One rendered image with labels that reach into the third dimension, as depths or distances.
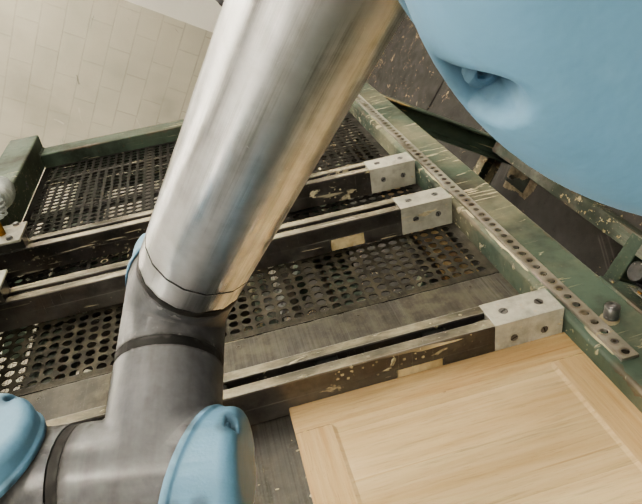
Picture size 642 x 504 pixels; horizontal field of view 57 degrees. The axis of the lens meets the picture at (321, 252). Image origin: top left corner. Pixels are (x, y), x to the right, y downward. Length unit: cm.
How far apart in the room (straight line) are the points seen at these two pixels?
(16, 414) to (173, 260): 13
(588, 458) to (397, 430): 26
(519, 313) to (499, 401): 16
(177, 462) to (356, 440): 59
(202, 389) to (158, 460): 5
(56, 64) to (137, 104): 79
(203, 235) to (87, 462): 15
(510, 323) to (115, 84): 561
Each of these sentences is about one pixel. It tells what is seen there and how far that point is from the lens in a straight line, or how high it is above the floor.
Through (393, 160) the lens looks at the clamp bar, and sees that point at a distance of 162.
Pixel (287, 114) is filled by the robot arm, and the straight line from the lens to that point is 28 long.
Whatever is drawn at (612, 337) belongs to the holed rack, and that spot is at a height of 88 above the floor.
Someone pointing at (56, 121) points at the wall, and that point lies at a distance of 659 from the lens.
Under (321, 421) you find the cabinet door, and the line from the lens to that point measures 96.
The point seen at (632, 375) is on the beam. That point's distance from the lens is 101.
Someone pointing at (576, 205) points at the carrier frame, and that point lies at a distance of 220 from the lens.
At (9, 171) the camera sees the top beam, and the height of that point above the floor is 191.
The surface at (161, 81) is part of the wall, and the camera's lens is 628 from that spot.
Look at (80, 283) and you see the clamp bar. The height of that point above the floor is 165.
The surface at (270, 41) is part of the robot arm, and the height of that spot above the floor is 162.
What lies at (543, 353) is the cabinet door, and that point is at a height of 94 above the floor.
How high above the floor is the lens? 168
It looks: 22 degrees down
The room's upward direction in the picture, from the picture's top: 76 degrees counter-clockwise
